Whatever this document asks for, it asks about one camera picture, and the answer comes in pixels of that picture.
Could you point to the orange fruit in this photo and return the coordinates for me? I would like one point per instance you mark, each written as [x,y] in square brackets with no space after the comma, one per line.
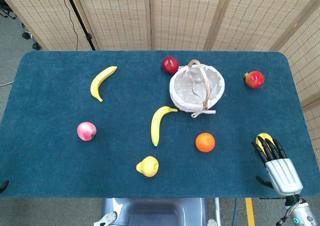
[205,142]

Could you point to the wicker basket with fabric liner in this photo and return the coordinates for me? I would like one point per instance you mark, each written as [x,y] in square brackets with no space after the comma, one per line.
[186,86]

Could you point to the black tripod pole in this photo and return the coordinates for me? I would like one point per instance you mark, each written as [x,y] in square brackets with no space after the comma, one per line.
[79,18]

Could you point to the yellow toy lemon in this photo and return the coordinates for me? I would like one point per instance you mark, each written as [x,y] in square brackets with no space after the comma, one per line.
[265,136]

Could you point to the black chair leg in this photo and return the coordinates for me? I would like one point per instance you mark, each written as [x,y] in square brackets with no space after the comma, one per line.
[7,11]

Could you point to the blue table cloth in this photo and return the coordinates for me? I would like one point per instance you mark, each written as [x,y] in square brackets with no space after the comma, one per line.
[125,126]

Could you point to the red toy apple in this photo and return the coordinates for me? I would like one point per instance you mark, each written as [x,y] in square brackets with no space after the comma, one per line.
[169,64]

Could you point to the office chair caster base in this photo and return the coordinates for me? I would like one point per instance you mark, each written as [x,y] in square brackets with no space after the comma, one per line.
[32,36]

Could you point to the blue-grey robot torso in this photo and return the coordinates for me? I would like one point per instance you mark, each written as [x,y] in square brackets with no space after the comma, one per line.
[155,212]

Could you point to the yellow toy pear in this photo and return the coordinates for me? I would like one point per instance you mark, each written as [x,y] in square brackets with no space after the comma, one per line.
[148,167]

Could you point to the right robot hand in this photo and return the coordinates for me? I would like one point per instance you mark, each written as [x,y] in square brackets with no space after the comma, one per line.
[283,174]

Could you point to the yellow floor tape strip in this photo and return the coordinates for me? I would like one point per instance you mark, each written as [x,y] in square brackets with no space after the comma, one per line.
[250,212]

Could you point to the yellow toy banana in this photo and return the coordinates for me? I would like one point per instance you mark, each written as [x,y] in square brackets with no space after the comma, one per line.
[156,126]
[97,83]

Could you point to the red toy strawberry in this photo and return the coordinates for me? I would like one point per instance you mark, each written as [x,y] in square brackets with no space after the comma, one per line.
[255,79]

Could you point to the white table leg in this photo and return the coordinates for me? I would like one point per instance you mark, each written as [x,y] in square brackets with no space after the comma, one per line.
[217,211]

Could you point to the pink toy peach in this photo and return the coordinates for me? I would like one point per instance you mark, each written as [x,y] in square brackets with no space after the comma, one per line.
[86,131]

